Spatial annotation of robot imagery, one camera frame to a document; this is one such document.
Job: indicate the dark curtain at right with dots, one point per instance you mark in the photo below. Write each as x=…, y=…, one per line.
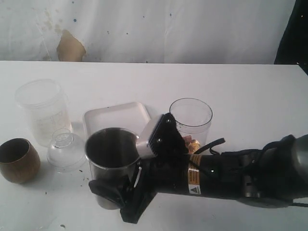
x=293, y=48

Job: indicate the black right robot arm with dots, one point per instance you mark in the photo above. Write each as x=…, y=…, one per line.
x=275, y=176

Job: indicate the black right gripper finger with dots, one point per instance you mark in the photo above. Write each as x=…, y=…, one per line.
x=110, y=193
x=165, y=138

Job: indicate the wooden cubes pile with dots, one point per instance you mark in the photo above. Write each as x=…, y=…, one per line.
x=188, y=140

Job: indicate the brown wooden cup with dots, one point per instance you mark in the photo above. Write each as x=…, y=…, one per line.
x=19, y=160

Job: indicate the gold foil ball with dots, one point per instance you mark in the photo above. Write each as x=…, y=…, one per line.
x=193, y=146

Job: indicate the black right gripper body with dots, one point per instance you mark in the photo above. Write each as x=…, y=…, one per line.
x=149, y=177

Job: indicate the stainless steel cup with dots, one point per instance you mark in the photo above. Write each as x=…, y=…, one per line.
x=111, y=153

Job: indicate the clear measuring cup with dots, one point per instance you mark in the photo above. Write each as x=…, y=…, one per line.
x=193, y=117

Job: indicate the clear plastic jar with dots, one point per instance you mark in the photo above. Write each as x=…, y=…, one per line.
x=43, y=102

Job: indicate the clear dome shaker lid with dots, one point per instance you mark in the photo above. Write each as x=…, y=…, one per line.
x=66, y=151

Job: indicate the white rectangular tray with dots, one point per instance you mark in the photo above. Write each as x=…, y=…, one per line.
x=132, y=116

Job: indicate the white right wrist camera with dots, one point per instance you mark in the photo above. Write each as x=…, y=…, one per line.
x=143, y=142

